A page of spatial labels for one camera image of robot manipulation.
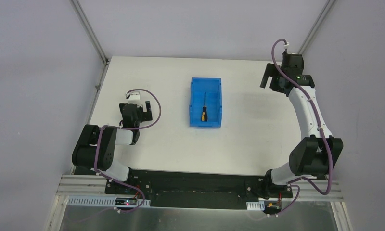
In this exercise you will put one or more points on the blue plastic bin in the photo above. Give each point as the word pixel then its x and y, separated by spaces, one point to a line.
pixel 213 89

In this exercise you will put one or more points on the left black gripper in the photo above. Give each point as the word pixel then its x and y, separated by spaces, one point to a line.
pixel 142 113

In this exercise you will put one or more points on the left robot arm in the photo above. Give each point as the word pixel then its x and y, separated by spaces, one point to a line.
pixel 95 148

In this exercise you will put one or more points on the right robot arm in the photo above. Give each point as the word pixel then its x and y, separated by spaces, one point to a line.
pixel 318 150

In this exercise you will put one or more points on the left controller board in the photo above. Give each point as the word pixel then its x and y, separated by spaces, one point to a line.
pixel 121 201

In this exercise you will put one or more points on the white cable duct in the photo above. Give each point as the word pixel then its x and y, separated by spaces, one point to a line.
pixel 255 206
pixel 100 201

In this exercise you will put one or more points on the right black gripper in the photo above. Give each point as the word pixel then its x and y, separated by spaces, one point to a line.
pixel 272 81

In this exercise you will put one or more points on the right controller board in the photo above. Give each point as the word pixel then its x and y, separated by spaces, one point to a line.
pixel 272 207

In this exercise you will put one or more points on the left white cable duct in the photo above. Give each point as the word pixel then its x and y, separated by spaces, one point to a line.
pixel 100 201

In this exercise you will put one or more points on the black orange screwdriver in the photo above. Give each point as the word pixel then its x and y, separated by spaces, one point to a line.
pixel 204 116

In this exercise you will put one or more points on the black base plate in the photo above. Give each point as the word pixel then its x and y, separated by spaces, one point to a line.
pixel 198 190

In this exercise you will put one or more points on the aluminium frame rail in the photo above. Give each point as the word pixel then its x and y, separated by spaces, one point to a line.
pixel 86 185

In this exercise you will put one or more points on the controller board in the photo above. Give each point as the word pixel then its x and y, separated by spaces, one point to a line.
pixel 272 207
pixel 121 201

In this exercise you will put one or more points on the right white cable duct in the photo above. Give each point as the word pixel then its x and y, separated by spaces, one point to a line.
pixel 255 206

